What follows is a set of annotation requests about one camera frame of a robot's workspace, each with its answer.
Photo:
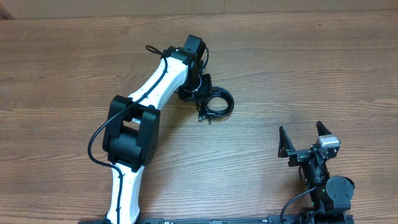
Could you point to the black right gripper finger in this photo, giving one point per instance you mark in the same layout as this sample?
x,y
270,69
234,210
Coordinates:
x,y
285,144
321,129

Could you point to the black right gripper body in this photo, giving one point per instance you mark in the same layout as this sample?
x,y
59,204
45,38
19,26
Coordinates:
x,y
299,157

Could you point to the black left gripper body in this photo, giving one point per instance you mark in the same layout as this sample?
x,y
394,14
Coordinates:
x,y
196,88

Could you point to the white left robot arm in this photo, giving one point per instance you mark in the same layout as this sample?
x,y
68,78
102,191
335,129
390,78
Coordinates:
x,y
132,133

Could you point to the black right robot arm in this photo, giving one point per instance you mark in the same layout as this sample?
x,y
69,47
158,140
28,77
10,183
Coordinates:
x,y
330,194

